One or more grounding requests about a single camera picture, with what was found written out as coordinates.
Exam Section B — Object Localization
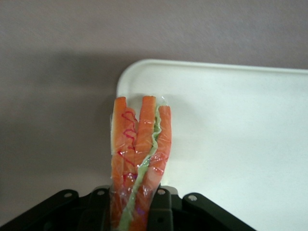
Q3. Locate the triangle sandwich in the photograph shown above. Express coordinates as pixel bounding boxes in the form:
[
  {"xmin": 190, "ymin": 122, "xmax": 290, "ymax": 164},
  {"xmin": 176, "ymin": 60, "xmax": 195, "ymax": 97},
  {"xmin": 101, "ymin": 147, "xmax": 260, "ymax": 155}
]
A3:
[{"xmin": 109, "ymin": 95, "xmax": 173, "ymax": 231}]

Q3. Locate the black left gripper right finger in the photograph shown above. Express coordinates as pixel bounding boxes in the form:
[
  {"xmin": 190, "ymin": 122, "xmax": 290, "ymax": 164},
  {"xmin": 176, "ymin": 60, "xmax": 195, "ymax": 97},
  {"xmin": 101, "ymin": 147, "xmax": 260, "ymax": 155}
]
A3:
[{"xmin": 147, "ymin": 187, "xmax": 257, "ymax": 231}]

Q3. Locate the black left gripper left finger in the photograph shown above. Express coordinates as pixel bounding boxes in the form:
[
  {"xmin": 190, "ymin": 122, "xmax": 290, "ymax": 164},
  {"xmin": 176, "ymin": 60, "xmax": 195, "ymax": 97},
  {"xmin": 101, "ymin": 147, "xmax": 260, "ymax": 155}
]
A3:
[{"xmin": 0, "ymin": 185, "xmax": 113, "ymax": 231}]

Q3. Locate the beige plastic tray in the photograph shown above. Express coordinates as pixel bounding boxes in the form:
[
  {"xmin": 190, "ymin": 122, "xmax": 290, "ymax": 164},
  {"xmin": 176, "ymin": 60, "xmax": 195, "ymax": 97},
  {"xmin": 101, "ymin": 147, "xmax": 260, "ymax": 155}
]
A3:
[{"xmin": 116, "ymin": 58, "xmax": 308, "ymax": 231}]

